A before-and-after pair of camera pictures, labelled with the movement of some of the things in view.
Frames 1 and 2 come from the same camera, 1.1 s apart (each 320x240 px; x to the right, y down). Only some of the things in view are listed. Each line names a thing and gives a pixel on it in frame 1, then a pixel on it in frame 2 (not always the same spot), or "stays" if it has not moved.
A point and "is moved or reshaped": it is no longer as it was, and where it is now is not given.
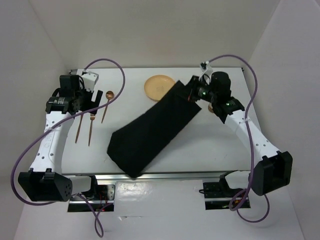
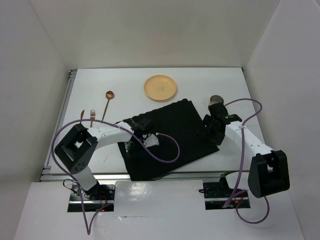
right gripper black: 190,88 → 217,139
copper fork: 92,116 stays
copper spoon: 109,95 stays
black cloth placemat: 149,135 is moved or reshaped
